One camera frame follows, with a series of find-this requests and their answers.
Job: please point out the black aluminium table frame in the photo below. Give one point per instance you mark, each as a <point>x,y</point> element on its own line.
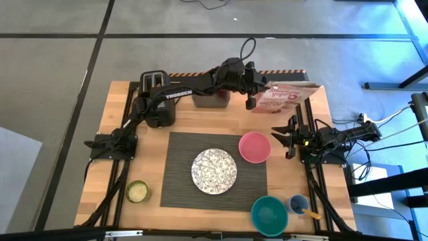
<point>130,87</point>

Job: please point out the pink bowl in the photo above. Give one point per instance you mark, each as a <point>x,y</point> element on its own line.
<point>254,147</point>

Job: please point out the green drinking glass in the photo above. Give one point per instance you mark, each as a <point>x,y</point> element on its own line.
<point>138,191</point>

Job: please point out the white box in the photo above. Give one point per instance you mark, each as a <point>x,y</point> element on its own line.
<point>374,202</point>

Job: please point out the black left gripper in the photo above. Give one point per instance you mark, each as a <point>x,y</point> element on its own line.
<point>245,80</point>

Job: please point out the orange-black hazard striped bar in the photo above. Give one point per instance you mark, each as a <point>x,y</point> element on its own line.
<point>287,71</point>

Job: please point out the white patterned plate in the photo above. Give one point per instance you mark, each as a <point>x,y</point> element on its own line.
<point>214,171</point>

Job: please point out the blue cup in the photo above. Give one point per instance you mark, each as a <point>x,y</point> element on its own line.
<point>296,202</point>

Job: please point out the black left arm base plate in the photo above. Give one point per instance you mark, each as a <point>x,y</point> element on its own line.
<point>100,152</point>

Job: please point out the black overhead gantry beam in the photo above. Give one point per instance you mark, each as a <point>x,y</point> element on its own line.
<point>50,234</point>

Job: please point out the silver frame bracket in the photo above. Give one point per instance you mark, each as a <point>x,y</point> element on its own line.
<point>309,237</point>
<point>123,233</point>

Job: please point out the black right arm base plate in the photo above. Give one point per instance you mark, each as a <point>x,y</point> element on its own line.
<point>334,159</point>

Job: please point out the teal bowl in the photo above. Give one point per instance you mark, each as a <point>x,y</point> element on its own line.
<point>269,216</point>

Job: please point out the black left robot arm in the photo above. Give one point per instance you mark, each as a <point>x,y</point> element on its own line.
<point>179,93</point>

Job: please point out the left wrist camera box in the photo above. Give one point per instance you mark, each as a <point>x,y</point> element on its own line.
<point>232,64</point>

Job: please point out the grey desk foot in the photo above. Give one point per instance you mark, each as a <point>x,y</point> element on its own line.
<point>384,86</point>

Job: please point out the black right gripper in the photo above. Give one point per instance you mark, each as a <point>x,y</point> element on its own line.
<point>301,135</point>

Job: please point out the pink cereal bag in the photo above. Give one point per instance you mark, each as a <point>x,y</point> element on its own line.
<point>287,97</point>

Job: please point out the grey plastic container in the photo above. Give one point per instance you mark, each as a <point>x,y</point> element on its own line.
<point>210,102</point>

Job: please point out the red apple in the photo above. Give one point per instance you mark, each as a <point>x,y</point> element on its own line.
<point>222,94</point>

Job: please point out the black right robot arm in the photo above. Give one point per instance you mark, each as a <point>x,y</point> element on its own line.
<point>361,130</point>

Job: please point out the black furniture beam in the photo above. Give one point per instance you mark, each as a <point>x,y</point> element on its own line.
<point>384,184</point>

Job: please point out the dark grey woven placemat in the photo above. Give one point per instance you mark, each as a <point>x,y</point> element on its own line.
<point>180,167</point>

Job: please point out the black two-slot toaster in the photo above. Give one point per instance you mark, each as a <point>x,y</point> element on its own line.
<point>152,78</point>

